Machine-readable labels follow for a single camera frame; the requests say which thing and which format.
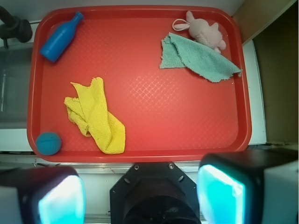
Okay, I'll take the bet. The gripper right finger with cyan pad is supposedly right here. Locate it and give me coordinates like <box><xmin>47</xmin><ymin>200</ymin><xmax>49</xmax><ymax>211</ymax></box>
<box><xmin>196</xmin><ymin>149</ymin><xmax>299</xmax><ymax>224</ymax></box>

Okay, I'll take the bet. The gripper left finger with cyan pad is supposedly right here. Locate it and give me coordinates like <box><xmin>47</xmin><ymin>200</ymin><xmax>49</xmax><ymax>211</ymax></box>
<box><xmin>0</xmin><ymin>167</ymin><xmax>86</xmax><ymax>224</ymax></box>

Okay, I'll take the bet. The blue ball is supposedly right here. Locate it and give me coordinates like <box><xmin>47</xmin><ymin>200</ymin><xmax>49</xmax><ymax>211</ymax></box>
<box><xmin>36</xmin><ymin>132</ymin><xmax>62</xmax><ymax>155</ymax></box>

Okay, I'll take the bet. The yellow cloth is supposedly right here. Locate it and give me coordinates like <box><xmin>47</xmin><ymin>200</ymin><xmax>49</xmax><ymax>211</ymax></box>
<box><xmin>64</xmin><ymin>77</ymin><xmax>126</xmax><ymax>154</ymax></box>

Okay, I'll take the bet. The red plastic tray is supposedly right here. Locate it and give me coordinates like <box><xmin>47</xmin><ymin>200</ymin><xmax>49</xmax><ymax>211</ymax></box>
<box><xmin>27</xmin><ymin>6</ymin><xmax>252</xmax><ymax>163</ymax></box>

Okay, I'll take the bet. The metal sink basin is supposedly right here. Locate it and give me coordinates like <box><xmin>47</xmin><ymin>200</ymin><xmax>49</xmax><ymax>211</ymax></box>
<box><xmin>0</xmin><ymin>43</ymin><xmax>33</xmax><ymax>129</ymax></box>

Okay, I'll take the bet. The blue plastic bottle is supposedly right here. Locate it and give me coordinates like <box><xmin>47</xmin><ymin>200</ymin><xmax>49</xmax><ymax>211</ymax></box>
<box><xmin>40</xmin><ymin>12</ymin><xmax>84</xmax><ymax>63</ymax></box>

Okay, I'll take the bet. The teal cloth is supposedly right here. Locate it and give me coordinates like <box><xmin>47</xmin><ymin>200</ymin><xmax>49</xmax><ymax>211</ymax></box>
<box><xmin>159</xmin><ymin>33</ymin><xmax>242</xmax><ymax>83</ymax></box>

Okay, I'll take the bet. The pink plush bunny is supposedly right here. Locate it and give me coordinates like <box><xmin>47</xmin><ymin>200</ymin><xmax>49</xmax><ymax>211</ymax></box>
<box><xmin>172</xmin><ymin>11</ymin><xmax>226</xmax><ymax>54</ymax></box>

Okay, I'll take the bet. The black faucet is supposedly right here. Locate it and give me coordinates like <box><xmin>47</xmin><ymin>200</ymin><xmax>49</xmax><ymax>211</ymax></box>
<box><xmin>0</xmin><ymin>7</ymin><xmax>33</xmax><ymax>49</ymax></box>

